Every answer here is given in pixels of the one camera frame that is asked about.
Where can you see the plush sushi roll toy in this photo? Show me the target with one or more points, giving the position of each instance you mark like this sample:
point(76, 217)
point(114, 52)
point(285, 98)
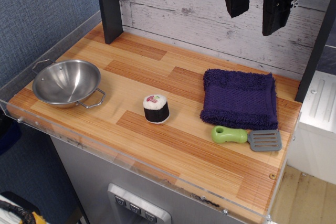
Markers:
point(156, 109)

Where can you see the dark blue folded cloth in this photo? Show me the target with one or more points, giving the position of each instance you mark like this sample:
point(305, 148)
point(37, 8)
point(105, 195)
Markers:
point(239, 100)

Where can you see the white cabinet at right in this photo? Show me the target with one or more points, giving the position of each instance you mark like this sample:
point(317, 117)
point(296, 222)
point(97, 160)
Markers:
point(312, 150)

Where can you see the clear acrylic edge guard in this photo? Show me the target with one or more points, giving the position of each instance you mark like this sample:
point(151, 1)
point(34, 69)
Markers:
point(174, 165)

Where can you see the silver toy dispenser panel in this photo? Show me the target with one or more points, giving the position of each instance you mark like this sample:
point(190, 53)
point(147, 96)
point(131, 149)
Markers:
point(130, 208)

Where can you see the black and yellow bag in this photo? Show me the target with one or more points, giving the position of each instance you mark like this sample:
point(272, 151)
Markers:
point(11, 213)

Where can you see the dark grey right post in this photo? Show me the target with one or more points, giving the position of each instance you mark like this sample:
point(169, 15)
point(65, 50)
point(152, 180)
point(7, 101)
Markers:
point(317, 51)

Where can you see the dark grey post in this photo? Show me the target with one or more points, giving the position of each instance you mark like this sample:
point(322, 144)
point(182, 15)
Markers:
point(111, 19)
point(317, 51)

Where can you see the green handled grey spatula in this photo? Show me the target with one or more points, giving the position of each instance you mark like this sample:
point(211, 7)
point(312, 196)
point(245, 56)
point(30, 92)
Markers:
point(259, 140)

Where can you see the dark grey left post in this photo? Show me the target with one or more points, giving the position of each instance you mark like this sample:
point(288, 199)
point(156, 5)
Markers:
point(111, 19)

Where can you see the stainless steel bowl with handles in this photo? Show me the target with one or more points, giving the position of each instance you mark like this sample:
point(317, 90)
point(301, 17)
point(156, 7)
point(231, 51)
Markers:
point(67, 83)

